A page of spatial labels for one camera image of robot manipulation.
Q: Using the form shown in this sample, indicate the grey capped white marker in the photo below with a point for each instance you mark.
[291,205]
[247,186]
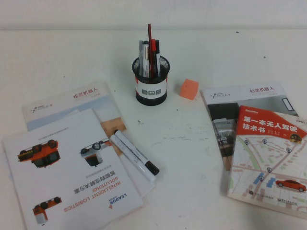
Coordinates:
[140,51]

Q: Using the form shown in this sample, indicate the slim black capped white marker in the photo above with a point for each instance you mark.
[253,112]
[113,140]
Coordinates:
[145,55]

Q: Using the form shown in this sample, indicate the white marker with black cap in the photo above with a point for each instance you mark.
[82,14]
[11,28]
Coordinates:
[134,149]

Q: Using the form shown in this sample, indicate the black mesh pen holder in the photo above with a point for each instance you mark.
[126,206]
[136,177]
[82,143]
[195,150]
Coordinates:
[151,95]

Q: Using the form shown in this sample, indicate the orange foam cube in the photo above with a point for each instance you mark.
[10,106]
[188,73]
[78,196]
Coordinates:
[189,89]

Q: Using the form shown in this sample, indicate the black pen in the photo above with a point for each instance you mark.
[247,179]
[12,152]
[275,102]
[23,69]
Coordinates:
[157,45]

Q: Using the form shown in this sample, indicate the red pen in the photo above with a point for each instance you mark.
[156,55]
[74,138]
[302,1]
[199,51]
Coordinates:
[152,46]

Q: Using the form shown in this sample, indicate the red book with map cover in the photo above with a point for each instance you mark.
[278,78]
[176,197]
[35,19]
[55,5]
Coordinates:
[263,155]

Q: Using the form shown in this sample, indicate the thin red black pencil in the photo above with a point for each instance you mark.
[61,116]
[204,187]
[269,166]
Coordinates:
[149,36]

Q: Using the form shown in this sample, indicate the AgileX brochure with grey picture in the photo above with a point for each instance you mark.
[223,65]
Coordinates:
[223,95]

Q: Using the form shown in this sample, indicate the white Leador logistics brochure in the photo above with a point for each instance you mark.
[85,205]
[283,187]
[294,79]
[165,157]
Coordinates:
[72,167]

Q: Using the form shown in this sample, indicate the AgileX brochure with wood picture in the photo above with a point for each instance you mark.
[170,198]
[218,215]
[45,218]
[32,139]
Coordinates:
[72,103]

